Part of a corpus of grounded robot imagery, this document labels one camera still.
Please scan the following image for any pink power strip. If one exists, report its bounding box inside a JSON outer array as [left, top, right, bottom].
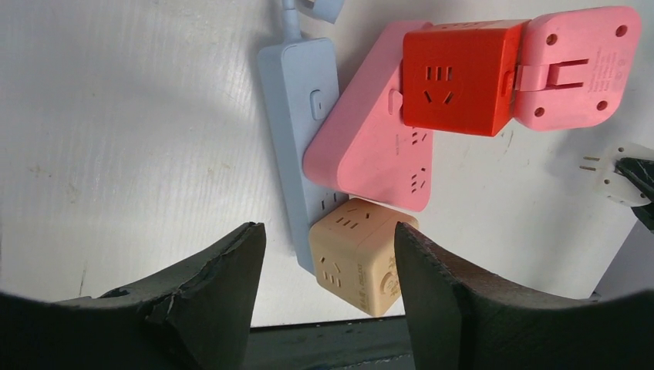
[[302, 20, 433, 212]]

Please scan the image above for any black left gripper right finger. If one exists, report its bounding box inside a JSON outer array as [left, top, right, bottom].
[[394, 223, 653, 369]]

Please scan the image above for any light blue power strip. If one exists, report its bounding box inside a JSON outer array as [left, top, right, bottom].
[[257, 38, 349, 273]]

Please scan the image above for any light blue cable with plug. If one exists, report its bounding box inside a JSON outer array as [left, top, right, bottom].
[[281, 0, 346, 44]]

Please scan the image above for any beige cube socket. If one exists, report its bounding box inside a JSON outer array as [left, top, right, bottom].
[[308, 198, 419, 317]]

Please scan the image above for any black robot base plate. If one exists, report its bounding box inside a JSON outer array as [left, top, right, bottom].
[[241, 316, 415, 369]]

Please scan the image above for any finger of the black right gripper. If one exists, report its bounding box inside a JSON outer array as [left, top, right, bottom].
[[615, 157, 653, 233]]

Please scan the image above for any pink plug adapter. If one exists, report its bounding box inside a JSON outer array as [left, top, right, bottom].
[[513, 5, 642, 132]]

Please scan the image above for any red cube socket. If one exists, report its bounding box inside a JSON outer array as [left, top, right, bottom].
[[401, 19, 528, 136]]

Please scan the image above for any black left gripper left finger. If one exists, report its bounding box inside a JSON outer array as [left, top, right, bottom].
[[1, 222, 266, 369]]

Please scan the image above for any white plug adapter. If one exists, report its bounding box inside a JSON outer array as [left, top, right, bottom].
[[579, 142, 653, 207]]

